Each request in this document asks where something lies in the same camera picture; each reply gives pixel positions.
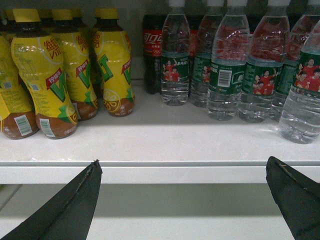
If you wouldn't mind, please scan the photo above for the clear water bottle green label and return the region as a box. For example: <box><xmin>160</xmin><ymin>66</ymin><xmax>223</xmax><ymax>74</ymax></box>
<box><xmin>278</xmin><ymin>23</ymin><xmax>320</xmax><ymax>144</ymax></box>
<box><xmin>161</xmin><ymin>0</ymin><xmax>190</xmax><ymax>106</ymax></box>
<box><xmin>190</xmin><ymin>0</ymin><xmax>224</xmax><ymax>108</ymax></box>
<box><xmin>269</xmin><ymin>0</ymin><xmax>320</xmax><ymax>122</ymax></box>
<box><xmin>206</xmin><ymin>0</ymin><xmax>250</xmax><ymax>121</ymax></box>
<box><xmin>237</xmin><ymin>0</ymin><xmax>290</xmax><ymax>123</ymax></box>

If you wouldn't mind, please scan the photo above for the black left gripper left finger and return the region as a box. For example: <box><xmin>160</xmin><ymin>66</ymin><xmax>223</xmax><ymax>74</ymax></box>
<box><xmin>2</xmin><ymin>160</ymin><xmax>103</xmax><ymax>240</ymax></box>

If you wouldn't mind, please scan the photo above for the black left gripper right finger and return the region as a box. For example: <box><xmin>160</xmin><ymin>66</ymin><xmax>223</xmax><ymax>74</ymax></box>
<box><xmin>266</xmin><ymin>156</ymin><xmax>320</xmax><ymax>240</ymax></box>

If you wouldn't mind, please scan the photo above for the dark cola bottle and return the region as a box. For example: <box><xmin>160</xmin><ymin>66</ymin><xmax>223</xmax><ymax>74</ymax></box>
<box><xmin>142</xmin><ymin>14</ymin><xmax>166</xmax><ymax>95</ymax></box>

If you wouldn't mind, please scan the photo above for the yellow lemon tea bottle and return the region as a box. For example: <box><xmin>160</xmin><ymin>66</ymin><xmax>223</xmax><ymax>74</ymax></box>
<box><xmin>0</xmin><ymin>36</ymin><xmax>39</xmax><ymax>140</ymax></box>
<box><xmin>51</xmin><ymin>9</ymin><xmax>98</xmax><ymax>121</ymax></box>
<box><xmin>11</xmin><ymin>8</ymin><xmax>78</xmax><ymax>139</ymax></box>
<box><xmin>93</xmin><ymin>8</ymin><xmax>135</xmax><ymax>117</ymax></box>

